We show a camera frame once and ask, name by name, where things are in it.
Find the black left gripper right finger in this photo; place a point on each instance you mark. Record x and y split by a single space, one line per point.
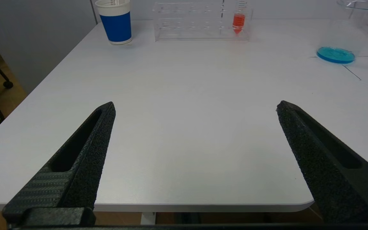
337 172

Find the clear acrylic test tube rack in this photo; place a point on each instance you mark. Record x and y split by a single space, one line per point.
190 22

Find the clear glass beaker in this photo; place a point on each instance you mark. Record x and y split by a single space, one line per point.
347 38

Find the blue and white paper cup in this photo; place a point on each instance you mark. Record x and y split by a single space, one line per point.
117 27

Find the test tube with red pigment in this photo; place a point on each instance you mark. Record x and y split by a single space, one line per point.
238 20

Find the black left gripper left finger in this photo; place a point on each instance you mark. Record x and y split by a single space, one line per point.
75 172

